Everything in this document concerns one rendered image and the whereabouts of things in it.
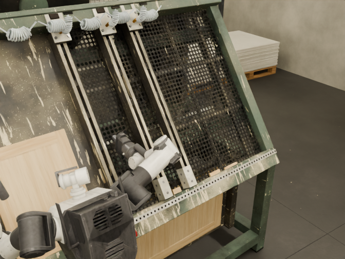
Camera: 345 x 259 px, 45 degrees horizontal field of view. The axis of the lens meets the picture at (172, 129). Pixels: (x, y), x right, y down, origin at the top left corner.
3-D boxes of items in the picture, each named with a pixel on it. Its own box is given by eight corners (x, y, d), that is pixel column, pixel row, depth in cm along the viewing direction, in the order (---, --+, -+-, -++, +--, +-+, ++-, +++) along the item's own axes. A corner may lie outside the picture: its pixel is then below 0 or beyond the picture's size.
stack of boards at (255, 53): (160, 102, 606) (160, 65, 581) (125, 81, 682) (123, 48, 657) (276, 73, 734) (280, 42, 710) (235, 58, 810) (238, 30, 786)
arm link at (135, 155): (137, 158, 226) (150, 169, 219) (121, 162, 219) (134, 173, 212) (141, 140, 221) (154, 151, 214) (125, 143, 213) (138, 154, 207)
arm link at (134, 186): (158, 182, 178) (137, 204, 171) (152, 188, 186) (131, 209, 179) (139, 163, 179) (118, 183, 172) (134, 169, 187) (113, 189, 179)
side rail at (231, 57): (255, 153, 302) (266, 150, 293) (200, 13, 305) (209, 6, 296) (263, 149, 307) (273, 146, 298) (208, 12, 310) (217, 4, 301)
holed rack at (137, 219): (66, 258, 200) (66, 258, 200) (64, 252, 200) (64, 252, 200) (276, 152, 298) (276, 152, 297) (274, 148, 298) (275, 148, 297)
